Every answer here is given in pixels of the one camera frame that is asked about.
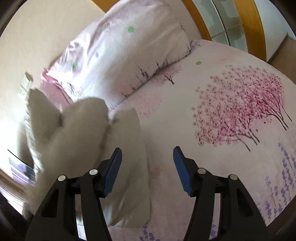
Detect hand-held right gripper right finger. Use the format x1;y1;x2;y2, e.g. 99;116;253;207
173;146;270;241

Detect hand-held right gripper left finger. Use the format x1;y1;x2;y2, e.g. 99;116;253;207
25;148;122;241

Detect beige puffer jacket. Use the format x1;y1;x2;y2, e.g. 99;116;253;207
22;89;152;229

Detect pink floral bed sheet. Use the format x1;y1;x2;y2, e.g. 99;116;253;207
76;39;296;241

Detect pink floral pillow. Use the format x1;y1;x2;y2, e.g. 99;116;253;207
46;0;191;109
40;69;72;105

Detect brown cardboard box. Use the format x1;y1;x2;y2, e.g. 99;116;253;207
267;32;296;77

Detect wooden framed glass door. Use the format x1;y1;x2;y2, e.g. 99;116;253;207
181;0;265;55

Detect white wall outlet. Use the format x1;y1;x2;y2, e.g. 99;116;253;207
18;73;34;96

